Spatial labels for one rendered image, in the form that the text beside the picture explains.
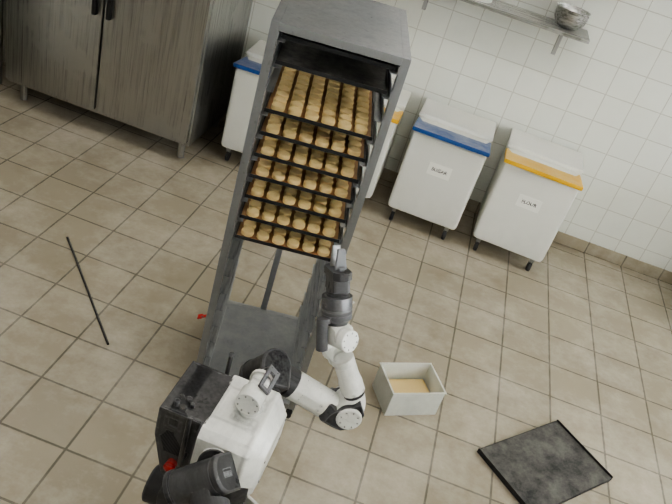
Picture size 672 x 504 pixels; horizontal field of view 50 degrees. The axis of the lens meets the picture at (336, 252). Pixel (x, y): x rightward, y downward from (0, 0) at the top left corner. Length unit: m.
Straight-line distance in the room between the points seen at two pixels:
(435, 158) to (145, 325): 2.27
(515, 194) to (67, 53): 3.17
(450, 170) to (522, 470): 2.12
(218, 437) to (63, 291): 2.24
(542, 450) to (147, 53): 3.42
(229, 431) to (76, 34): 3.81
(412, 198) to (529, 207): 0.80
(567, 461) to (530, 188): 1.89
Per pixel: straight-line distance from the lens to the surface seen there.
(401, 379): 3.86
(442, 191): 5.07
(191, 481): 1.82
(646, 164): 5.73
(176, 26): 4.93
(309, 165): 2.73
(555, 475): 3.89
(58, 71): 5.46
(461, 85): 5.49
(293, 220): 2.90
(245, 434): 1.91
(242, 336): 3.65
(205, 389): 1.99
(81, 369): 3.58
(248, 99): 5.15
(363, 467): 3.46
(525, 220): 5.12
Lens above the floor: 2.53
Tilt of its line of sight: 32 degrees down
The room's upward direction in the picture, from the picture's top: 18 degrees clockwise
